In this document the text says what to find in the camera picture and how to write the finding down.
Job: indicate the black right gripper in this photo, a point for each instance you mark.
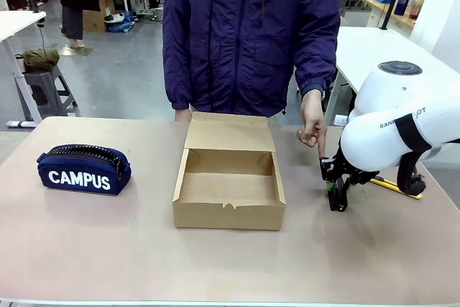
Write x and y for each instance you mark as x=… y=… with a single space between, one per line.
x=338 y=168

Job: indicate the brown cardboard box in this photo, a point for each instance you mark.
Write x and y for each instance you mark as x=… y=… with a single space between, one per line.
x=226 y=217

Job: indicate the navy CAMPUS zipper pouch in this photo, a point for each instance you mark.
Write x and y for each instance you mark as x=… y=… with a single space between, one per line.
x=79 y=177

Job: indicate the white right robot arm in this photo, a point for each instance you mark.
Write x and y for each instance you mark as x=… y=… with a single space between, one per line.
x=388 y=105

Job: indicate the person right forearm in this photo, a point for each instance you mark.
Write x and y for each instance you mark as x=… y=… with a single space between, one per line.
x=176 y=80

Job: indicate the person left forearm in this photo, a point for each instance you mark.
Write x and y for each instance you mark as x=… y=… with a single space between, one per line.
x=317 y=62

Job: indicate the person left hand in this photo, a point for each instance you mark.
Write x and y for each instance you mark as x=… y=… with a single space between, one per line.
x=312 y=120

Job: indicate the person right hand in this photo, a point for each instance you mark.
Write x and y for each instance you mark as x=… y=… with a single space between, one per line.
x=183 y=114

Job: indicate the yellow utility knife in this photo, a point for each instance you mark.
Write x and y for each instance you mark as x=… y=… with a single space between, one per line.
x=391 y=185

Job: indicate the white table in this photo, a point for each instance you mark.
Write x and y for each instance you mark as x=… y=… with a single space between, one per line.
x=373 y=48

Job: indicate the wooden top side desk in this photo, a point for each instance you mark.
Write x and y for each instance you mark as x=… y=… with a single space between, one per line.
x=381 y=6

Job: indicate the person body in dark jacket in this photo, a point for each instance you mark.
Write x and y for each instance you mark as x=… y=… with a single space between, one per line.
x=233 y=34

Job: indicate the black vertical pole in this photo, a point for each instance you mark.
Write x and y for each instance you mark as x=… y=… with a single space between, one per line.
x=391 y=8

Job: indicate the plastic cup with red drink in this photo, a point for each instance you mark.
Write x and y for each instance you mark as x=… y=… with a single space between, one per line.
x=415 y=6

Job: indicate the blue plastic bag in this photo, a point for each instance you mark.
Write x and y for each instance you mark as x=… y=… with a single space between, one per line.
x=120 y=24

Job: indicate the large cardboard carton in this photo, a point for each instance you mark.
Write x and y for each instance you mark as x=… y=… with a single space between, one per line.
x=95 y=19

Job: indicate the grey step stool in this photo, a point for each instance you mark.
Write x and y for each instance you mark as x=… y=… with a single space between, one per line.
x=46 y=87

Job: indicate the olive green bag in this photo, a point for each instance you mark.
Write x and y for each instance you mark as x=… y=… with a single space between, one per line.
x=41 y=59

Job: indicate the white desk with legs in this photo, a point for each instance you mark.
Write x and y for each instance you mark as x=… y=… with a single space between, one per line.
x=14 y=23

